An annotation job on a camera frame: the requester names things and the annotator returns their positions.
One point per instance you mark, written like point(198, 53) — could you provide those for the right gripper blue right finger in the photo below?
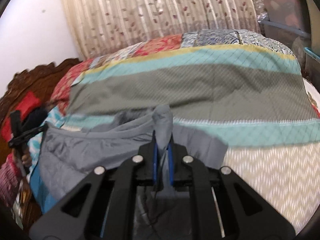
point(170, 163)

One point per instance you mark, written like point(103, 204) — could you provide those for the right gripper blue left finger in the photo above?
point(155, 163)

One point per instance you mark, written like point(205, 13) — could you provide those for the grey puffer jacket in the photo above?
point(67, 157)

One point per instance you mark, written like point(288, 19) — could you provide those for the person's left hand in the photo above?
point(26, 160)

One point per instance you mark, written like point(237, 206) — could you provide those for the dark garment by headboard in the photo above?
point(34, 119)

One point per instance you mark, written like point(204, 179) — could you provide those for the red cushion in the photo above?
point(25, 106)

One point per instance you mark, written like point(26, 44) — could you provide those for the red floral blanket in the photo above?
point(61, 92)

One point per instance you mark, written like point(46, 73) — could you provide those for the carved wooden headboard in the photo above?
point(41, 81)

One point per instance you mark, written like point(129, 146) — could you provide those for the striped quilted bedspread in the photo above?
point(236, 85)

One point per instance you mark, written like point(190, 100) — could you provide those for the beige leaf pattern curtain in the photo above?
point(104, 26)

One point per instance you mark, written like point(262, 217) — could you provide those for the clear plastic storage bin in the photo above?
point(286, 21)

